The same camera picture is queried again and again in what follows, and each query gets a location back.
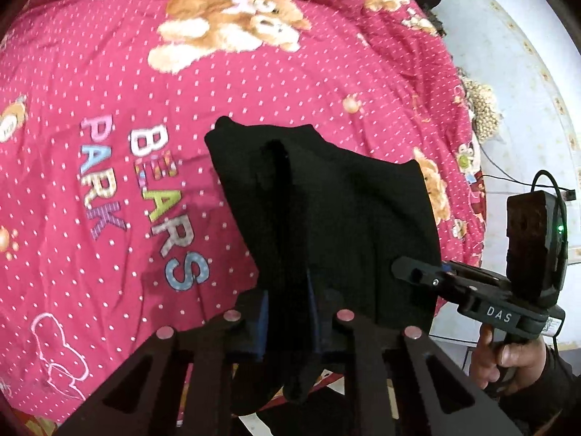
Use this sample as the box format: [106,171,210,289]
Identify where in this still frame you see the black pants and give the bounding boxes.
[205,117,441,415]

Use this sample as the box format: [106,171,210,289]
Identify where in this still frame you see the pink bear print quilt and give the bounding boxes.
[1,0,485,423]

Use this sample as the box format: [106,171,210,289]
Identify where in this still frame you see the beige tasselled item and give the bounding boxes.
[458,69,502,144]

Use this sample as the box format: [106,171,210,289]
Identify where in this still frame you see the right hand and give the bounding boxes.
[469,324,547,395]

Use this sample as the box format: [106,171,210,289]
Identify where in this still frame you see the black camera box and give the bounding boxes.
[506,170,568,309]

